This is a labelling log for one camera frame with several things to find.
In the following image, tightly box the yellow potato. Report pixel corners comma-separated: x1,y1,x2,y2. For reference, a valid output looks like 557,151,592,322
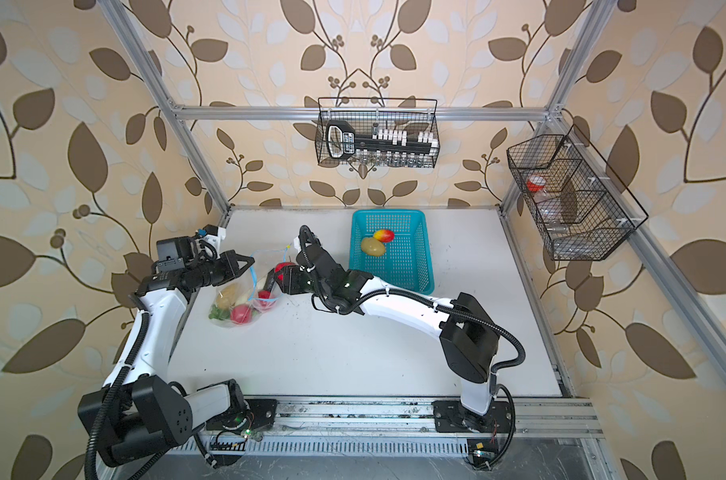
360,237,386,257

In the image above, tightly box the clear zip top bag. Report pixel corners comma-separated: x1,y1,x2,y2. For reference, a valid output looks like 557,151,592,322
208,246,292,328

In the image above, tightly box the red yellow mango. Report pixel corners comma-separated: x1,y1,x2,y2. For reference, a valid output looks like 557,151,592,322
373,229,395,244

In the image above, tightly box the red apple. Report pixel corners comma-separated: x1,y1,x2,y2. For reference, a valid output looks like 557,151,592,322
274,262,295,273

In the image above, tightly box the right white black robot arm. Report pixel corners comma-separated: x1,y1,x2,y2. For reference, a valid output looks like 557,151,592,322
265,226,526,430

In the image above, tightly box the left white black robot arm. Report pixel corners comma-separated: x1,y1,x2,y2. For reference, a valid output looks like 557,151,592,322
77,225,254,479

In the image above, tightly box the teal plastic basket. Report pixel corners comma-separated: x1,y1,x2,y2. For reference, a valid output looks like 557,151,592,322
349,209,435,295

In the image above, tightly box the red capped bottle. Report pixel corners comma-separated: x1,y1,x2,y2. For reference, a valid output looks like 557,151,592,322
526,175,557,204

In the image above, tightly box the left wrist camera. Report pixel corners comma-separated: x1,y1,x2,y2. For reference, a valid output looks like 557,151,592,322
196,224,222,248

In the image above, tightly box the aluminium front rail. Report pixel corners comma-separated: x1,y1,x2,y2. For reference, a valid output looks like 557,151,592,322
206,396,604,439

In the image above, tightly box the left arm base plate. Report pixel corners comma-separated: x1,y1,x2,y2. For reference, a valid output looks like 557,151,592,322
205,397,278,433

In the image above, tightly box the back black wire basket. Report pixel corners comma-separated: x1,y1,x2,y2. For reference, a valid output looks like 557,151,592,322
314,95,441,169

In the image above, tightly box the black wire basket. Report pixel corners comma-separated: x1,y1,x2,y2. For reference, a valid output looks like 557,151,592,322
506,125,649,261
314,95,441,169

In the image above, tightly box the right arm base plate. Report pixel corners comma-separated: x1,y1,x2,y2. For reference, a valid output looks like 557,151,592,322
432,400,515,435

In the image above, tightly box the right black wire basket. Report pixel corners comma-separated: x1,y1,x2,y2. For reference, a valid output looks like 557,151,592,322
506,125,649,261

